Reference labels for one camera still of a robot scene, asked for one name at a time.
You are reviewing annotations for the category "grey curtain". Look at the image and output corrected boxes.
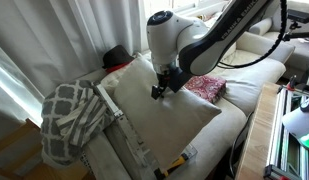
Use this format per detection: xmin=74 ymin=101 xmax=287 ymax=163
xmin=0 ymin=0 xmax=147 ymax=124

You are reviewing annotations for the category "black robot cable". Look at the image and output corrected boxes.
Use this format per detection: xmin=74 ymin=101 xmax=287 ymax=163
xmin=217 ymin=0 xmax=288 ymax=70

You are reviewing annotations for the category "beige pillow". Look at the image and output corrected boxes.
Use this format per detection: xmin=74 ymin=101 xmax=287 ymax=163
xmin=114 ymin=55 xmax=221 ymax=169

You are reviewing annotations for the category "grey white patterned cloth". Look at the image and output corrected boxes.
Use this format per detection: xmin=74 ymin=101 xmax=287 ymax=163
xmin=40 ymin=80 xmax=114 ymax=168

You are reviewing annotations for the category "small white stool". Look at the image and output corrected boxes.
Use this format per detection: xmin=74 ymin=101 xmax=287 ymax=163
xmin=93 ymin=83 xmax=157 ymax=180

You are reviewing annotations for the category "aluminium frame rail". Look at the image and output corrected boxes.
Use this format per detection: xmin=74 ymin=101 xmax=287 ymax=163
xmin=263 ymin=87 xmax=309 ymax=180

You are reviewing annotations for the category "black hat with red band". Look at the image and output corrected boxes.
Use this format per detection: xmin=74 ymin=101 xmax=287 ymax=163
xmin=103 ymin=45 xmax=134 ymax=73

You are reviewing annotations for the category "beige sofa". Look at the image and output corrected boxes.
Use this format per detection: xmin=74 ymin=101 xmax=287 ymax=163
xmin=86 ymin=40 xmax=309 ymax=180

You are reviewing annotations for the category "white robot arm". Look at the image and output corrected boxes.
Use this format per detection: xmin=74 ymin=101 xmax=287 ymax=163
xmin=146 ymin=0 xmax=273 ymax=99

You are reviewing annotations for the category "red patterned cushion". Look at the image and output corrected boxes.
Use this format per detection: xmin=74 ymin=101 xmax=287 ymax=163
xmin=185 ymin=75 xmax=226 ymax=103

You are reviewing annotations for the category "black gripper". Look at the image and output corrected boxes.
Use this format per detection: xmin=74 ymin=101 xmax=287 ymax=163
xmin=151 ymin=62 xmax=192 ymax=100

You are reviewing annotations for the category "light wooden table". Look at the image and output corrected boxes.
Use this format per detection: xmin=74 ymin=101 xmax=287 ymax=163
xmin=235 ymin=83 xmax=279 ymax=180

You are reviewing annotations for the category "yellow black tool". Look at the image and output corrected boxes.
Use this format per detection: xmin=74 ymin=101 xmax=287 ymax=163
xmin=154 ymin=153 xmax=188 ymax=180

